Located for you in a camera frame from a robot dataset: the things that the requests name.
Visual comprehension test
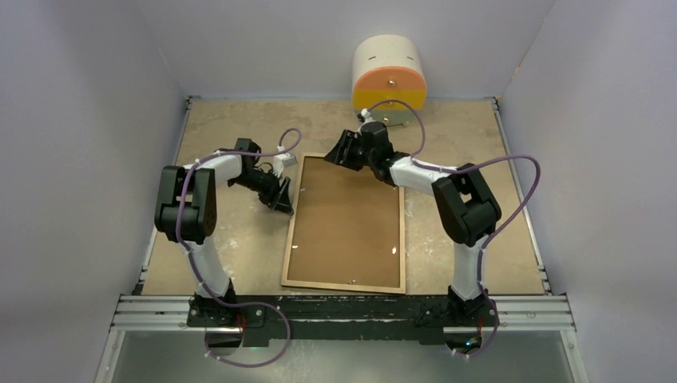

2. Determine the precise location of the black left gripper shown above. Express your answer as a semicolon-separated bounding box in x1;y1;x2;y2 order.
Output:
229;168;293;215

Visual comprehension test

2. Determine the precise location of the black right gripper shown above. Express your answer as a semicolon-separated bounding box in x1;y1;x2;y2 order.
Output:
324;131;375;172

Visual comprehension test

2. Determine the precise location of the wooden picture frame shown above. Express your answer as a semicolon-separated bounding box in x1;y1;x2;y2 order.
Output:
280;152;407;295

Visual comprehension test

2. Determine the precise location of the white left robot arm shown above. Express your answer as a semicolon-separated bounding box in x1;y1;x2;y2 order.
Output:
154;138;295;327

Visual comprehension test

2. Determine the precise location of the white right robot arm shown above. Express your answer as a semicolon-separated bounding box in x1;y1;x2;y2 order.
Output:
324;121;501;325

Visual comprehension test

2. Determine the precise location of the small round drawer cabinet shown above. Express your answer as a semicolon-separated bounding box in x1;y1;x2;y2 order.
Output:
351;34;427;126

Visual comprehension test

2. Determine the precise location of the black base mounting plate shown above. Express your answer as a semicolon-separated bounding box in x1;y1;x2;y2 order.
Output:
187;294;497;349

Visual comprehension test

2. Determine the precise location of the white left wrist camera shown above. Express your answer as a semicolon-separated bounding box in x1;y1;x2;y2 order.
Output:
272;152;297;177

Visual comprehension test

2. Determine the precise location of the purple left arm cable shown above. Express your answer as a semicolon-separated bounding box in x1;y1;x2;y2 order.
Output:
176;128;291;369

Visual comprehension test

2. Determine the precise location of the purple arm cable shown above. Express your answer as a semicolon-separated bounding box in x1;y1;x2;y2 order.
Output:
176;128;291;369
359;99;543;361

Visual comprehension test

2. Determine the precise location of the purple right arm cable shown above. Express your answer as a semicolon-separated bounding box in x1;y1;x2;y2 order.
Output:
359;99;543;361

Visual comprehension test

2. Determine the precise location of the aluminium rail frame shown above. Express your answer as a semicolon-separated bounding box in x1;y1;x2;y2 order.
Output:
111;99;588;382

